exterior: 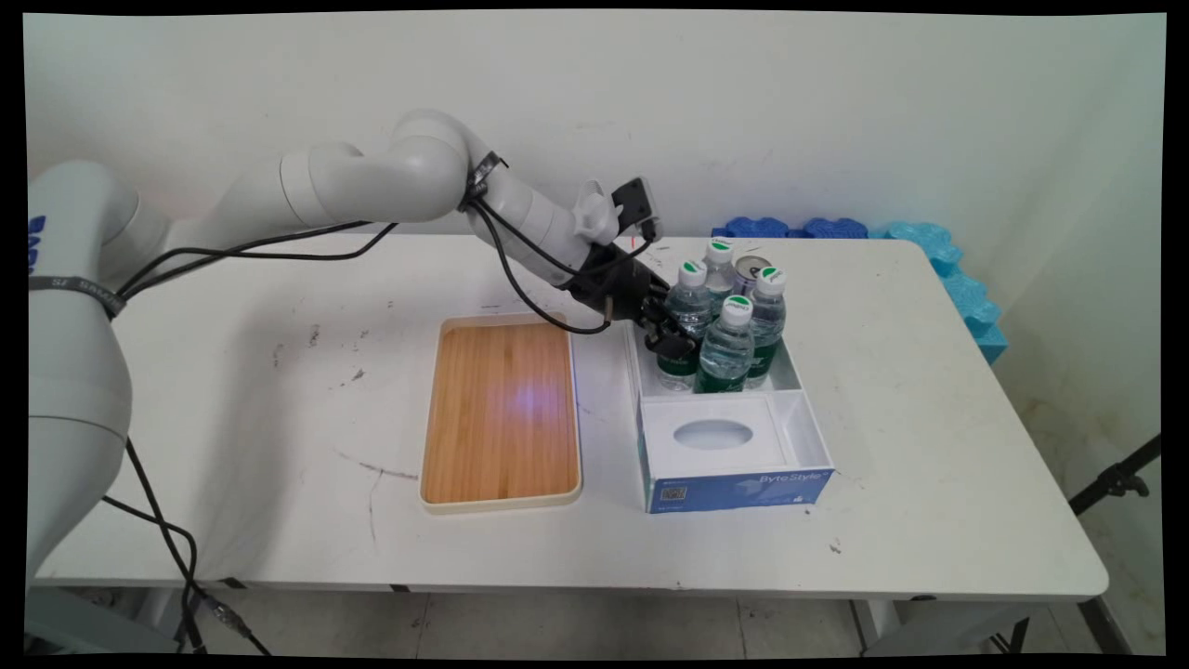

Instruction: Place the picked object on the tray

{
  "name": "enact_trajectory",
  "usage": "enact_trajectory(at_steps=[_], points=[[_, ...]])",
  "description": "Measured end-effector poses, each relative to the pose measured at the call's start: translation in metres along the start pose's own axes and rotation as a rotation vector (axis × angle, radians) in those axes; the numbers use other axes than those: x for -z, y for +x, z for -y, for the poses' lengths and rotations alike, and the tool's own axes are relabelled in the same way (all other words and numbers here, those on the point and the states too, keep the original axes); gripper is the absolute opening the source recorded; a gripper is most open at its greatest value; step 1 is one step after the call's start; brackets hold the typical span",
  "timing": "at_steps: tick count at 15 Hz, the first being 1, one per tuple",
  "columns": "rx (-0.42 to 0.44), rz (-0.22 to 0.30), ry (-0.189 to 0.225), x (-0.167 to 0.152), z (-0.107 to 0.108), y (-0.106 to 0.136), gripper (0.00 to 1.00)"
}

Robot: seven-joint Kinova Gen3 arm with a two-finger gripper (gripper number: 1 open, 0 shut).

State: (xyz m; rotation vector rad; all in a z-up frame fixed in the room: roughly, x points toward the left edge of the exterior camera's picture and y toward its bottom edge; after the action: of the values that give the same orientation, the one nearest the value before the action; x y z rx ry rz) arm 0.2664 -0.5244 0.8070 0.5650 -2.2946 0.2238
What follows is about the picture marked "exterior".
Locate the water bottle with green label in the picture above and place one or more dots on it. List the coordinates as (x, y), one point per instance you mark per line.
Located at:
(725, 358)
(769, 325)
(692, 302)
(719, 269)

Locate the dark blue foam mat piece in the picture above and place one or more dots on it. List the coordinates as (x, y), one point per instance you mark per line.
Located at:
(834, 229)
(754, 228)

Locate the white and blue cardboard box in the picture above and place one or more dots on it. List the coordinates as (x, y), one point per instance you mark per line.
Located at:
(734, 451)

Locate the bamboo tray with cream rim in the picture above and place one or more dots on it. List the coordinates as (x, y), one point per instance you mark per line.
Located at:
(502, 413)

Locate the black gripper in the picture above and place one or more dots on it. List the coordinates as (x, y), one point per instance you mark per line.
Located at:
(613, 279)

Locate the silver drink can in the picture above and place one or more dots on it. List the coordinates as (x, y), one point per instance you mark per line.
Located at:
(748, 271)

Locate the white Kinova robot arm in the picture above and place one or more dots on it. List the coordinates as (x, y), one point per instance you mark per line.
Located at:
(325, 181)

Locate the light blue foam mat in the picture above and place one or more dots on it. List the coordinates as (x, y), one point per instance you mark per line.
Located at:
(961, 288)

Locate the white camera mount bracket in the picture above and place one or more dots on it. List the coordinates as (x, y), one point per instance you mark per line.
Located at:
(594, 212)

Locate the grey table leg frame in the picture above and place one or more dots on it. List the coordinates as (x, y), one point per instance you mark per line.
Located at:
(929, 627)

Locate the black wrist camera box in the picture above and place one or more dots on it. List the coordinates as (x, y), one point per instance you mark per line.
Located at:
(634, 204)

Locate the black tripod stand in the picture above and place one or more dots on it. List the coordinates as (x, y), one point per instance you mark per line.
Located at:
(1110, 483)

